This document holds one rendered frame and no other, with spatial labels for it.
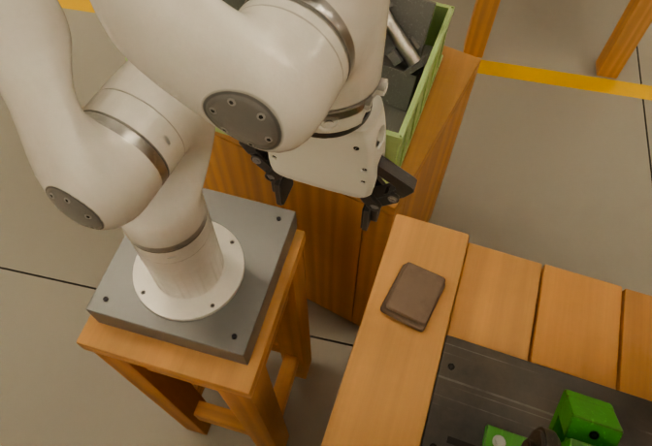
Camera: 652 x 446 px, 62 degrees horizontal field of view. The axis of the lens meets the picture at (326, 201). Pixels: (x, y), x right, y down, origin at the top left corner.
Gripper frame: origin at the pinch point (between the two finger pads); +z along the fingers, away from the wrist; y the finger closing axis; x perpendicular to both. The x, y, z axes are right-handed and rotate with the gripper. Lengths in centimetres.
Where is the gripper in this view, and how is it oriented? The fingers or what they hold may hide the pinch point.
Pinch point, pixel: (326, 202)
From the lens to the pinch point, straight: 56.0
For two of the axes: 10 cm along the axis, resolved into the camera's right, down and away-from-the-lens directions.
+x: -3.3, 8.0, -5.0
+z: 0.0, 5.3, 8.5
